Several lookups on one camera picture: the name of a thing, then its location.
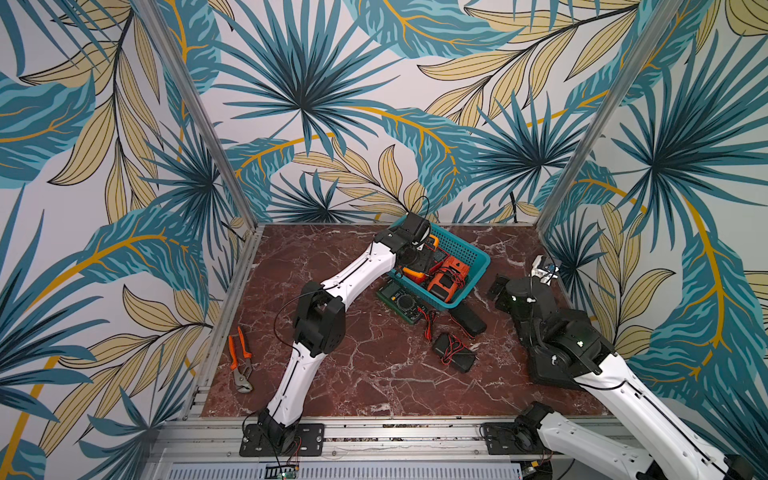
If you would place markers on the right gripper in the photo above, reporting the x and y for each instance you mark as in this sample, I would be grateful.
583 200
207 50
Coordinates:
501 288

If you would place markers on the orange multimeter face down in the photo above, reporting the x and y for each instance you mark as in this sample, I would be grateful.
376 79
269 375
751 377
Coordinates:
448 279

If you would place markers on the green black dial multimeter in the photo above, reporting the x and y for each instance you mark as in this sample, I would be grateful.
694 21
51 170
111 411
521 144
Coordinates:
403 303

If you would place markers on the small black multimeter with leads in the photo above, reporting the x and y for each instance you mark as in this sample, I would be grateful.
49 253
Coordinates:
451 351

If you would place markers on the yellow multimeter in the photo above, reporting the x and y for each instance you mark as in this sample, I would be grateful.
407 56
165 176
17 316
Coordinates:
418 261

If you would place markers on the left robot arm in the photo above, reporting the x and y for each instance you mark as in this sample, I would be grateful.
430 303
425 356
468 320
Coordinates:
320 323

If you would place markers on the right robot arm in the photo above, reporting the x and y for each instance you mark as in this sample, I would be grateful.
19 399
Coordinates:
565 349

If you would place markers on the teal plastic basket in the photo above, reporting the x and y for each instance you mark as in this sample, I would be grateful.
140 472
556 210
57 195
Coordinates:
474 260

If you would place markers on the black multimeter under basket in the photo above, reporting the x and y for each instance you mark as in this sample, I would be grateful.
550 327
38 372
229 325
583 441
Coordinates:
468 320

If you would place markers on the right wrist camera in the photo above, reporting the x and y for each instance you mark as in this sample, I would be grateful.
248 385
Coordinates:
545 269

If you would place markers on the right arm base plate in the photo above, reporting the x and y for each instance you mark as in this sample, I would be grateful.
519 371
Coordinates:
509 439

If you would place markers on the orange handled pliers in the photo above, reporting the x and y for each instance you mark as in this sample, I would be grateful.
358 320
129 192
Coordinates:
241 365

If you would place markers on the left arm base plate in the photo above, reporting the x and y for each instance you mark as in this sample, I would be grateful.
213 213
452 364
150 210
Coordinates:
304 440

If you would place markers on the left aluminium corner post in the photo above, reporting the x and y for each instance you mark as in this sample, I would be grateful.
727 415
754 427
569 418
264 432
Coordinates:
160 34

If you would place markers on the aluminium corner post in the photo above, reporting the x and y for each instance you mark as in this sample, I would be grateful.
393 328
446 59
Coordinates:
647 40
160 34

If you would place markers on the aluminium front rail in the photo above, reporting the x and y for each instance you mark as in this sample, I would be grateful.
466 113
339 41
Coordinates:
397 448

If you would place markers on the right aluminium corner post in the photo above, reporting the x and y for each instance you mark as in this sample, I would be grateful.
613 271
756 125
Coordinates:
647 40

